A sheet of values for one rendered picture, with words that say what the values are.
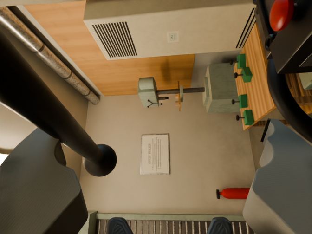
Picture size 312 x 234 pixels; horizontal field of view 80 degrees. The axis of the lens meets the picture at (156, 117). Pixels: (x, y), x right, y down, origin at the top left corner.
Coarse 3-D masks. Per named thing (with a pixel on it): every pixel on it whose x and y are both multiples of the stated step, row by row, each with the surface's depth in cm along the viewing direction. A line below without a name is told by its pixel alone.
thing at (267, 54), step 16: (272, 0) 22; (304, 0) 16; (256, 16) 27; (304, 16) 16; (272, 32) 23; (288, 32) 18; (304, 32) 16; (272, 48) 21; (288, 48) 18; (304, 48) 17; (288, 64) 19; (304, 64) 18
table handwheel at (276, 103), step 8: (272, 64) 33; (272, 72) 33; (272, 80) 32; (280, 80) 32; (272, 88) 32; (280, 88) 31; (288, 88) 31; (272, 96) 32; (280, 96) 31; (288, 96) 30; (280, 104) 31; (288, 104) 30; (296, 104) 30; (280, 112) 31; (288, 112) 30; (296, 112) 29; (304, 112) 29; (288, 120) 30; (296, 120) 29; (304, 120) 29; (296, 128) 30; (304, 128) 29; (304, 136) 29
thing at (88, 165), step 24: (0, 48) 4; (0, 72) 4; (24, 72) 5; (0, 96) 5; (24, 96) 6; (48, 96) 7; (48, 120) 7; (72, 120) 9; (72, 144) 11; (96, 144) 15; (96, 168) 19
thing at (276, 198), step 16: (272, 128) 10; (288, 128) 10; (272, 144) 9; (288, 144) 9; (304, 144) 9; (272, 160) 8; (288, 160) 8; (304, 160) 8; (256, 176) 7; (272, 176) 7; (288, 176) 7; (304, 176) 7; (256, 192) 7; (272, 192) 7; (288, 192) 7; (304, 192) 7; (256, 208) 7; (272, 208) 6; (288, 208) 6; (304, 208) 6; (256, 224) 7; (272, 224) 6; (288, 224) 6; (304, 224) 6
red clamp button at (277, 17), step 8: (280, 0) 16; (288, 0) 16; (272, 8) 18; (280, 8) 16; (288, 8) 16; (272, 16) 18; (280, 16) 16; (288, 16) 16; (272, 24) 18; (280, 24) 17
